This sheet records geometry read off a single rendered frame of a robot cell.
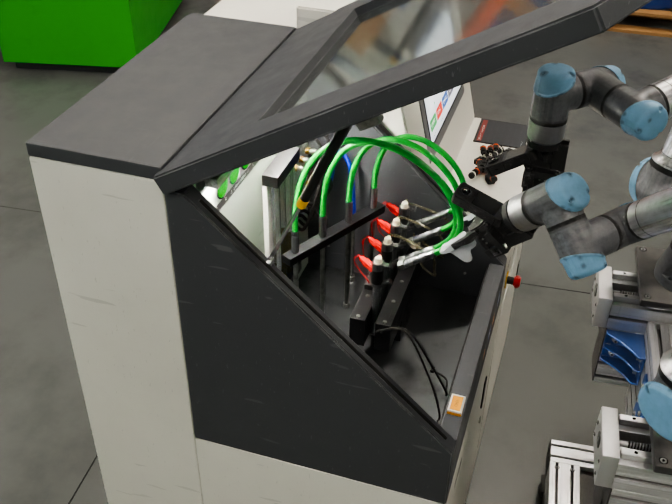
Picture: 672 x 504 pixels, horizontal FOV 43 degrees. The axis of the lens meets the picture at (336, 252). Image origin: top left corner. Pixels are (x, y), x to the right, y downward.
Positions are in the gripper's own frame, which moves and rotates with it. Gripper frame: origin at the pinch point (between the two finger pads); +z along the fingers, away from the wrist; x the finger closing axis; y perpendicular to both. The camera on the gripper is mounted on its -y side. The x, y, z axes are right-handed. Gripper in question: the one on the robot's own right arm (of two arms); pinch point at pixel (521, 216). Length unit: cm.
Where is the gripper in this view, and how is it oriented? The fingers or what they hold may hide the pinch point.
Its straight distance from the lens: 194.3
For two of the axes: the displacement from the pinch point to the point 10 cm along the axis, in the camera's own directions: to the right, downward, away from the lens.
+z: -0.1, 8.1, 5.9
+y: 9.5, 1.9, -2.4
